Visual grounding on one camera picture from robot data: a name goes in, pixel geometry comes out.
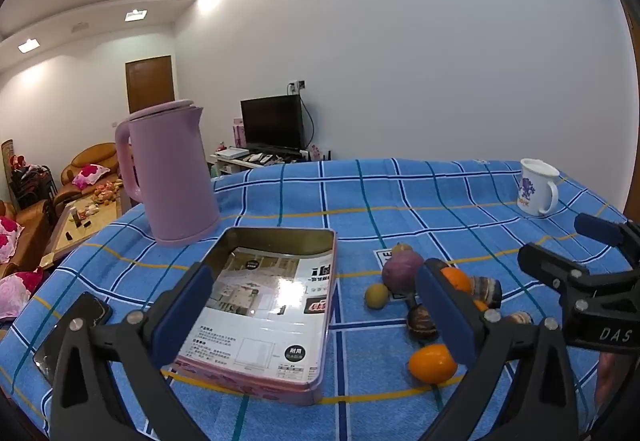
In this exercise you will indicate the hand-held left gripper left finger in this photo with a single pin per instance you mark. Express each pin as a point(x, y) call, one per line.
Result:
point(182, 316)

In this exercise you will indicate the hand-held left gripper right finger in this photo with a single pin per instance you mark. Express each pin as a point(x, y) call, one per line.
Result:
point(442, 316)

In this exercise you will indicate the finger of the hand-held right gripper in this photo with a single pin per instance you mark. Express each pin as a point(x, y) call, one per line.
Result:
point(597, 226)
point(550, 263)

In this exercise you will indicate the dark brown round piece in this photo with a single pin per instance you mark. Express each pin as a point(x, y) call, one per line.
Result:
point(420, 321)

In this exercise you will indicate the large orange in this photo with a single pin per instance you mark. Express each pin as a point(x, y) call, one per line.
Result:
point(456, 280)

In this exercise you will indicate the small orange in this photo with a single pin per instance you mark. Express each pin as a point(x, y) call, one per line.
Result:
point(480, 305)

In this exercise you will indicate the oval orange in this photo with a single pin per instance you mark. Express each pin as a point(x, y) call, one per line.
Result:
point(430, 363)

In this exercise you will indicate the dark striped round piece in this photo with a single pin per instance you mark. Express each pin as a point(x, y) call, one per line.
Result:
point(487, 290)

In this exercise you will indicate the purple sweet potato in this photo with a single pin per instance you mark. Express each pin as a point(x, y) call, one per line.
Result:
point(400, 268)

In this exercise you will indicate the beige striped round piece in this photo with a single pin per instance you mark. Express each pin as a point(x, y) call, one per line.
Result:
point(517, 318)

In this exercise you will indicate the longan with stem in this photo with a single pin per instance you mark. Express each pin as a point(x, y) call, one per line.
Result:
point(401, 249)

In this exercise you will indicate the pink tin box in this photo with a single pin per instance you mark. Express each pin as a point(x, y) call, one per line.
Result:
point(260, 291)

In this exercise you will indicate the person's right hand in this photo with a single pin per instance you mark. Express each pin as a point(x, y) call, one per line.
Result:
point(607, 376)

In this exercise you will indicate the white printed mug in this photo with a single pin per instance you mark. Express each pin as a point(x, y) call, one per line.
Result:
point(532, 191)

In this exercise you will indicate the black smartphone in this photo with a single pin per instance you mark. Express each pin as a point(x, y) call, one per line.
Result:
point(87, 311)

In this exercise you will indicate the wooden coffee table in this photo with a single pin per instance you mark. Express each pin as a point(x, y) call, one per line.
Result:
point(95, 221)

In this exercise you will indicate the pink electric kettle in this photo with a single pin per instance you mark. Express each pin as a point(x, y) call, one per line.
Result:
point(170, 181)

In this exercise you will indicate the blue plaid tablecloth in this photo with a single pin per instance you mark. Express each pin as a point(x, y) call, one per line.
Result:
point(350, 201)

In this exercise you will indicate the white television stand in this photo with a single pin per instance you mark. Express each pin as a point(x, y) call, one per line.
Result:
point(230, 166)

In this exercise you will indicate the pink floral pillow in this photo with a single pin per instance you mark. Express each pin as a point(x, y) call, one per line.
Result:
point(9, 238)
point(17, 293)
point(90, 176)

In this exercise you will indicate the white set-top box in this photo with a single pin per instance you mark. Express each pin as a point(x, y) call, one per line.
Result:
point(234, 152)

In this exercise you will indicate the orange leather sofa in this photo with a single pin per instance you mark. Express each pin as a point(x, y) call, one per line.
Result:
point(92, 153)
point(30, 221)

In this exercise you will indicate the black metal rack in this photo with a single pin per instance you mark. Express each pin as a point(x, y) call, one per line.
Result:
point(32, 186)

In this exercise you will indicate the black television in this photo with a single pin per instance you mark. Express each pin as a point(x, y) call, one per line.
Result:
point(272, 121)

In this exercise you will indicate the brown wooden door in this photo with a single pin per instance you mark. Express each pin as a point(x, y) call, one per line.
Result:
point(150, 81)

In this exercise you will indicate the square ceiling light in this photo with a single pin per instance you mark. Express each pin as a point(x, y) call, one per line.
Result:
point(136, 14)
point(28, 46)

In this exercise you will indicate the wall socket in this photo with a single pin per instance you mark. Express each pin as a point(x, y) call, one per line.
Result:
point(296, 86)

